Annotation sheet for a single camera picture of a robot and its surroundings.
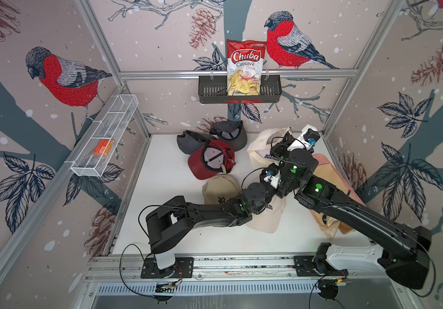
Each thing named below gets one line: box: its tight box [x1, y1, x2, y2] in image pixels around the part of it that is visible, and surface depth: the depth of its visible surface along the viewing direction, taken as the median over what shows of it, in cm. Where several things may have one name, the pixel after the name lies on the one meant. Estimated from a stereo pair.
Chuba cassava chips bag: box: [226, 39, 267, 96], surface depth 87 cm
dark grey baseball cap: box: [176, 130, 217, 155], surface depth 103 cm
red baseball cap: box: [188, 139, 237, 180], surface depth 105 cm
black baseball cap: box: [209, 120, 248, 152], surface depth 118 cm
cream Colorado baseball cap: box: [245, 195, 286, 234], surface depth 86 cm
